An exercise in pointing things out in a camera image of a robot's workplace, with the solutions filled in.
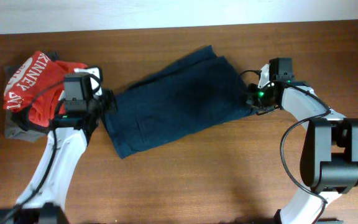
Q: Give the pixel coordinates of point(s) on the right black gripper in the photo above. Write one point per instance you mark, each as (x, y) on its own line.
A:
(250, 93)

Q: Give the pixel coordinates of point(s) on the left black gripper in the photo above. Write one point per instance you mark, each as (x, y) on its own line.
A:
(107, 95)

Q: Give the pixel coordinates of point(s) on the navy blue shorts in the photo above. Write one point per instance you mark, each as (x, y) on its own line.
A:
(194, 93)

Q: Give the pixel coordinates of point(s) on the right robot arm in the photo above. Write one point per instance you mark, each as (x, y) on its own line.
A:
(329, 158)

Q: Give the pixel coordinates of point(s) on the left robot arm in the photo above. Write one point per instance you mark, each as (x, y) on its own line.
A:
(76, 116)

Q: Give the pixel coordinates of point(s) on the red printed t-shirt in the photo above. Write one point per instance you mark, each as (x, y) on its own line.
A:
(38, 84)

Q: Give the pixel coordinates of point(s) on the black folded garment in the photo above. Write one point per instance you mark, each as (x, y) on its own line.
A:
(20, 121)

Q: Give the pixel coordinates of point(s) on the grey folded garment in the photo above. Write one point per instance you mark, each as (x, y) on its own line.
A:
(11, 129)

